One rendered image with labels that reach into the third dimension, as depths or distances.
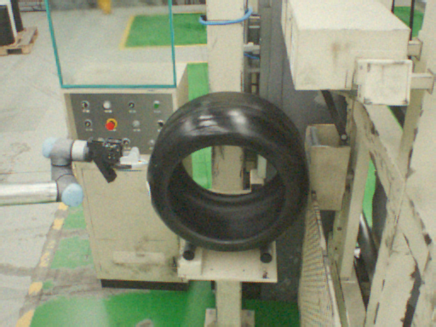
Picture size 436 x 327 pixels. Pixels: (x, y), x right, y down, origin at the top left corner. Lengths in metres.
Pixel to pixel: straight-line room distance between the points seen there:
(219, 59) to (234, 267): 0.78
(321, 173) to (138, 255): 1.26
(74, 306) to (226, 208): 1.33
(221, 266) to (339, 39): 1.04
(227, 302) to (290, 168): 1.09
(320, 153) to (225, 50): 0.53
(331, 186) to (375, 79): 0.94
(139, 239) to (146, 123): 0.69
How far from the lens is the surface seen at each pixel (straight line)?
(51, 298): 3.00
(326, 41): 1.08
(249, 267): 1.82
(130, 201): 2.49
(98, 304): 2.89
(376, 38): 1.10
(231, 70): 1.75
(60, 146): 1.69
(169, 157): 1.50
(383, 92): 1.04
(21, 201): 1.60
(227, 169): 1.93
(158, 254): 2.68
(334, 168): 1.87
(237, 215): 1.89
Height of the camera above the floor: 2.04
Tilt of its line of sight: 30 degrees down
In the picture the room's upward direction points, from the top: 1 degrees counter-clockwise
